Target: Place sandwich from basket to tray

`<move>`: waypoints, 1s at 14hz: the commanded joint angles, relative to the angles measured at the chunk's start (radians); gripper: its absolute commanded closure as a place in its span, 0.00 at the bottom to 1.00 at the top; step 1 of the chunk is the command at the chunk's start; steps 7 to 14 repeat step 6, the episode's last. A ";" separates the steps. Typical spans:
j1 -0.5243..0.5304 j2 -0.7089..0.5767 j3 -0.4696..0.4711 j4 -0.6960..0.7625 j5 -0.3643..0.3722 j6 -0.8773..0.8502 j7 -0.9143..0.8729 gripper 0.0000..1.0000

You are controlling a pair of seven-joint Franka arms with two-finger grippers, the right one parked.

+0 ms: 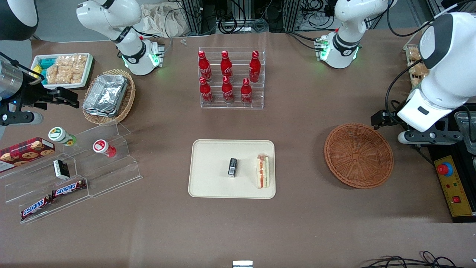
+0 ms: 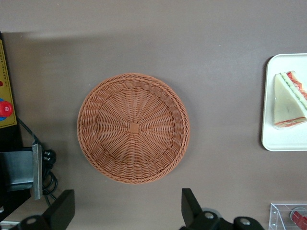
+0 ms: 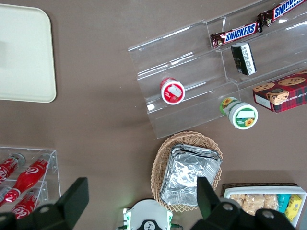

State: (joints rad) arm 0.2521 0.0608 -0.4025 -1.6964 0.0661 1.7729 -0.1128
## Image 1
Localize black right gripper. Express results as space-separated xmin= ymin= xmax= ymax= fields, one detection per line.
xmin=17 ymin=80 xmax=80 ymax=110

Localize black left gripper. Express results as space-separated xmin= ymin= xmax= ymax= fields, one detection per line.
xmin=371 ymin=110 xmax=406 ymax=129

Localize triangular sandwich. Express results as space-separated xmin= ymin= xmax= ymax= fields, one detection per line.
xmin=256 ymin=153 xmax=270 ymax=189

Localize white snack tray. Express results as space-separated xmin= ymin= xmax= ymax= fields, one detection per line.
xmin=30 ymin=53 xmax=93 ymax=90

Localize round brown wicker basket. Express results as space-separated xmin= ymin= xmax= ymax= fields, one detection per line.
xmin=324 ymin=123 xmax=394 ymax=189

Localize oval light wicker basket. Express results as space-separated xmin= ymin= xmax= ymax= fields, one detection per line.
xmin=82 ymin=69 xmax=136 ymax=126

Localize beige rectangular tray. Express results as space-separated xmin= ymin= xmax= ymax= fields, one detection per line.
xmin=188 ymin=140 xmax=276 ymax=200

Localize rice cracker pack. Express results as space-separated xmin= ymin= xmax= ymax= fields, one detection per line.
xmin=46 ymin=55 xmax=88 ymax=84

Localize silver foil containers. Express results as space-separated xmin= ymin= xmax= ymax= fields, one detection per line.
xmin=82 ymin=74 xmax=129 ymax=118

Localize green lidded yogurt bottle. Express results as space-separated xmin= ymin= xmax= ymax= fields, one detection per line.
xmin=48 ymin=127 xmax=77 ymax=147

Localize red lidded yogurt bottle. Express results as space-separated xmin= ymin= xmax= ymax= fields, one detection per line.
xmin=93 ymin=139 xmax=117 ymax=158

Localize red cookie box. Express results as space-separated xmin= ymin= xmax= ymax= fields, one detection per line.
xmin=0 ymin=137 xmax=55 ymax=172

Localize small black white box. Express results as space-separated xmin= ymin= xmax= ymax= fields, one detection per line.
xmin=53 ymin=159 xmax=70 ymax=180

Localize clear acrylic step display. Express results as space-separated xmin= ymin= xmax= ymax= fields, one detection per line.
xmin=0 ymin=122 xmax=143 ymax=224

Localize steel pan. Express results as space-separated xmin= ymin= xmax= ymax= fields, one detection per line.
xmin=454 ymin=111 xmax=476 ymax=155

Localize snickers chocolate bar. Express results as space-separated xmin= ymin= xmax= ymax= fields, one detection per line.
xmin=20 ymin=195 xmax=54 ymax=220
xmin=51 ymin=180 xmax=87 ymax=198

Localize yellow emergency stop panel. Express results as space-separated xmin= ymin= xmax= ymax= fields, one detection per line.
xmin=434 ymin=155 xmax=473 ymax=217

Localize black appliance housing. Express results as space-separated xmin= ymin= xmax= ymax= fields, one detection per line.
xmin=413 ymin=108 xmax=476 ymax=223

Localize beige cloth bag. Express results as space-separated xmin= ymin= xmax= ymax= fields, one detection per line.
xmin=141 ymin=3 xmax=188 ymax=38

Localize red cola bottle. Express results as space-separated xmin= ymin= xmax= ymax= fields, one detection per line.
xmin=199 ymin=76 xmax=214 ymax=105
xmin=221 ymin=50 xmax=234 ymax=80
xmin=198 ymin=50 xmax=212 ymax=82
xmin=241 ymin=78 xmax=253 ymax=105
xmin=249 ymin=50 xmax=261 ymax=83
xmin=222 ymin=76 xmax=235 ymax=104

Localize clear acrylic bottle rack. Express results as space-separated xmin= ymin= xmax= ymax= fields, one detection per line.
xmin=198 ymin=47 xmax=266 ymax=109

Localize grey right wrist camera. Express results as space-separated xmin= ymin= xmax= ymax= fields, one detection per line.
xmin=0 ymin=111 xmax=44 ymax=126

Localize white wire basket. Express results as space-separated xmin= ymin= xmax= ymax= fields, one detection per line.
xmin=403 ymin=42 xmax=432 ymax=90

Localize black floor cables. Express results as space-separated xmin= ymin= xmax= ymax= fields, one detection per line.
xmin=359 ymin=251 xmax=476 ymax=268

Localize coiled black cable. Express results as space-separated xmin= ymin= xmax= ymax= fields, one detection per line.
xmin=218 ymin=15 xmax=238 ymax=35

